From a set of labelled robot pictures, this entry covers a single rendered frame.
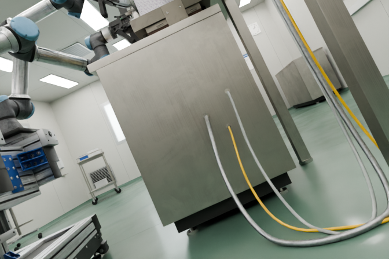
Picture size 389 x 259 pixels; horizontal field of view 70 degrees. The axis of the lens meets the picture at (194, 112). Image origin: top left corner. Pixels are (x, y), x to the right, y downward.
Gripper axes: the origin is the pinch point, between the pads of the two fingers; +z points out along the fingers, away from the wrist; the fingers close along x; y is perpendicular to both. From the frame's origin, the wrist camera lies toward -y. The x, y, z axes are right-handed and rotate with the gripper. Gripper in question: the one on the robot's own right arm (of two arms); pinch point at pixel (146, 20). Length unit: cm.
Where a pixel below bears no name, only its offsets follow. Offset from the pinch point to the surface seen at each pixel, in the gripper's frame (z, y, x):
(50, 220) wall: -357, -101, 386
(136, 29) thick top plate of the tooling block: -4.7, -11.4, -20.0
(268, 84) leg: 48, -60, 13
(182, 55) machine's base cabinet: 9.8, -34.0, -26.1
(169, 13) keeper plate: 12.9, -11.9, -22.0
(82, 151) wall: -324, 15, 556
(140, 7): 0.5, 8.1, -0.2
